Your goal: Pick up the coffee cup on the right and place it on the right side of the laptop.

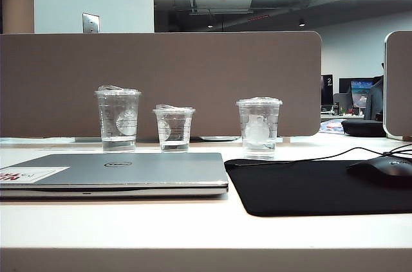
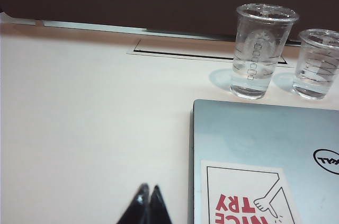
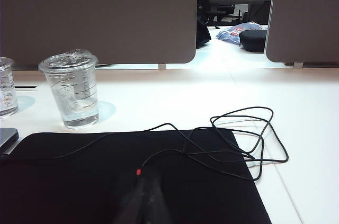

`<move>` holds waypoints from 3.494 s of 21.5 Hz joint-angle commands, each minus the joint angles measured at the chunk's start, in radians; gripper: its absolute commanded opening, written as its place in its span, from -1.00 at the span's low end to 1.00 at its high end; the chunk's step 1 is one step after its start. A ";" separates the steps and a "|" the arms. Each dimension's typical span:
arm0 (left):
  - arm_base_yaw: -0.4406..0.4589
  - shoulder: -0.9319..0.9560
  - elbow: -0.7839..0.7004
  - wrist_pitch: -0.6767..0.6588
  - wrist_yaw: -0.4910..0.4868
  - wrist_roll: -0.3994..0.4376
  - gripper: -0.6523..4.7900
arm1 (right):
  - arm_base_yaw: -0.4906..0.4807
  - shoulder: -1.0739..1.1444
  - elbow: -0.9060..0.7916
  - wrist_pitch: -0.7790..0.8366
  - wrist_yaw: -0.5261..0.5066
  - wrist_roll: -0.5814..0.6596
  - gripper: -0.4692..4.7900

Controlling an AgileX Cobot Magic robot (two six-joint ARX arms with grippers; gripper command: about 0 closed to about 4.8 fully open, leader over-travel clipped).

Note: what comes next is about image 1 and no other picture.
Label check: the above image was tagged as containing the black sign with white numeral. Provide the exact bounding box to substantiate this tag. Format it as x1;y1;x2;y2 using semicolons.
321;74;334;105

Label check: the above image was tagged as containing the tall clear lidded plastic cup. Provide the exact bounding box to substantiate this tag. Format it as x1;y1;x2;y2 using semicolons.
94;84;142;153

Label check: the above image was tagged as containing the small clear lidded plastic cup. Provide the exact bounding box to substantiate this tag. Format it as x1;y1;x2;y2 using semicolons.
152;103;196;152

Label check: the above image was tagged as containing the silver Dell laptop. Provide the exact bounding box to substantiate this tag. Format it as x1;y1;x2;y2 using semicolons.
0;152;229;199

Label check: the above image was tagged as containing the black computer mouse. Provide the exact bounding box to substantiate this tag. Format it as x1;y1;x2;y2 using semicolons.
346;156;412;186

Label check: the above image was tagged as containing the blue and red printed sheet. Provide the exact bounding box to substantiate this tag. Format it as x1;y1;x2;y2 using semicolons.
321;119;344;133

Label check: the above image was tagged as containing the black mouse pad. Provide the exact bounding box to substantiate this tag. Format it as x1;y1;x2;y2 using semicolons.
223;158;412;217

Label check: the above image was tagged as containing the thin black mouse cable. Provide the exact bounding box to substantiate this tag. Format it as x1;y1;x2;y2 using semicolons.
234;147;387;167

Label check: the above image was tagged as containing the wide brown desk divider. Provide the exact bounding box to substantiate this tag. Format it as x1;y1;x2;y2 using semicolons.
0;30;323;138

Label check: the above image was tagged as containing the thin black desk cable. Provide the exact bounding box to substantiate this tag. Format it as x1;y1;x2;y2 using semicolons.
382;143;412;157

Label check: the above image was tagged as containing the brown divider with white edge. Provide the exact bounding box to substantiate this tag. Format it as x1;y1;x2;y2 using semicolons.
382;30;412;140

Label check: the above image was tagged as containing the person in dark jacket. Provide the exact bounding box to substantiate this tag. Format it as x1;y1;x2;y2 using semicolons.
363;61;386;121

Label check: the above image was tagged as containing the background computer monitor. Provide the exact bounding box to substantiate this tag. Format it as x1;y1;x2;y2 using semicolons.
350;79;376;109

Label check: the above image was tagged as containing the metal wall switch plate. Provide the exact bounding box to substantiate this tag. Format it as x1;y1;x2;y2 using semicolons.
82;12;100;33

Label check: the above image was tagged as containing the white and red laptop sticker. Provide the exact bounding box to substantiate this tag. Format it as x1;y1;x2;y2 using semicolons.
0;165;70;185

